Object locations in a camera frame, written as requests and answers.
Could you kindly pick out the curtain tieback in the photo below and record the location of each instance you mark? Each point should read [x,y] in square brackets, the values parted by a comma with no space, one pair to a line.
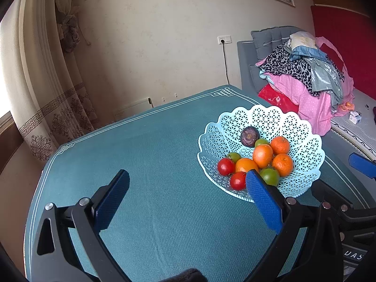
[67,29]

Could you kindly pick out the smooth orange fruit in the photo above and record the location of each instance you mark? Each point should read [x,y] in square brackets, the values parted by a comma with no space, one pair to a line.
[263,155]
[246,165]

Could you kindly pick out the light blue lattice basket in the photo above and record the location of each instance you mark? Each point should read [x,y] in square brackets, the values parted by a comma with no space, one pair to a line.
[302,141]

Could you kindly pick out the grey quilted cushion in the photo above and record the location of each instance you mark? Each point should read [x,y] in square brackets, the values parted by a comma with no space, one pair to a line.
[273,39]

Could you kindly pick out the mandarin orange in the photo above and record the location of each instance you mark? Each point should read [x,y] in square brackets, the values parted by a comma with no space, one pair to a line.
[280,144]
[283,164]

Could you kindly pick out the beige patterned curtain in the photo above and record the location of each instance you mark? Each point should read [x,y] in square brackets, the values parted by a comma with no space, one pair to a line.
[44,79]

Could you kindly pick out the grey-blue floral garment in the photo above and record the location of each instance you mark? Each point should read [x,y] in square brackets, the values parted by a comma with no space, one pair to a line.
[326,77]

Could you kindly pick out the small yellow-green tomato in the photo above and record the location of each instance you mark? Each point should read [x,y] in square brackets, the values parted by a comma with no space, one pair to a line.
[261,143]

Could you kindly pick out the white patterned bedspread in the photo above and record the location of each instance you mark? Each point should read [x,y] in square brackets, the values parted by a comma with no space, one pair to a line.
[352,132]

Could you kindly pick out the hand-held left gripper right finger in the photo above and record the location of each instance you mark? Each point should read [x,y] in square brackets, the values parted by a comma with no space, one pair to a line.
[264,202]

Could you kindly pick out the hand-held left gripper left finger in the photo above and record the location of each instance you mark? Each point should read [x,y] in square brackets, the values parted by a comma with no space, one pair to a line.
[111,202]

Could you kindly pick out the large green tomato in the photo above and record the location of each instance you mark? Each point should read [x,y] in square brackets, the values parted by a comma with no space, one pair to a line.
[270,176]

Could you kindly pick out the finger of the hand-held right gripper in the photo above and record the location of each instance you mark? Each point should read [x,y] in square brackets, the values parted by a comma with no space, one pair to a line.
[360,164]
[332,194]

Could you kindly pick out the white wall socket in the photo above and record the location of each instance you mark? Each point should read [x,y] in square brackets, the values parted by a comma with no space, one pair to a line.
[224,39]

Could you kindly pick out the grey sofa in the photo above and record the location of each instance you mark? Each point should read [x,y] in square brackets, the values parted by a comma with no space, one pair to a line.
[246,70]

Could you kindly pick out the small green tomato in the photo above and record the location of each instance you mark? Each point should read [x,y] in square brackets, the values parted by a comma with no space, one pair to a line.
[234,156]

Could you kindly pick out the white cloth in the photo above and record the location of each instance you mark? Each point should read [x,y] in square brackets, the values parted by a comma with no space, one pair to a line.
[302,39]

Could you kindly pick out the small white box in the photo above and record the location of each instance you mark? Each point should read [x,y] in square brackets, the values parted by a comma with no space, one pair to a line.
[355,117]

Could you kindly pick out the dark knit cloth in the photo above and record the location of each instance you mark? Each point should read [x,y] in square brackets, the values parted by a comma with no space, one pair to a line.
[183,275]

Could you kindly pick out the pile of clothes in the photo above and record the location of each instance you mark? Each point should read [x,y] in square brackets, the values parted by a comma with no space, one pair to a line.
[302,102]

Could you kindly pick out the red pillow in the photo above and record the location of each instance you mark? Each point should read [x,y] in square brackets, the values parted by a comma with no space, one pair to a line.
[273,95]

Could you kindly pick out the blue jeans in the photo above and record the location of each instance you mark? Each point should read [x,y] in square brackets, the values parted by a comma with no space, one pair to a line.
[308,53]

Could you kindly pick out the small orange toy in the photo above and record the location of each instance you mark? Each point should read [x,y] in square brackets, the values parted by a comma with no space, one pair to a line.
[348,105]

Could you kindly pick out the red cherry tomato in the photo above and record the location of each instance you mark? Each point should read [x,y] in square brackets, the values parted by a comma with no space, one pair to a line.
[225,166]
[238,180]

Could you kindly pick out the leopard print garment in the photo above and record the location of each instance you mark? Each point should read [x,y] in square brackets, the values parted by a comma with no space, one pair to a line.
[289,64]

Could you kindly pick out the dark purple passion fruit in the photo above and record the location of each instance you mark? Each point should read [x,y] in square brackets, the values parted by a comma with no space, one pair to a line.
[249,136]

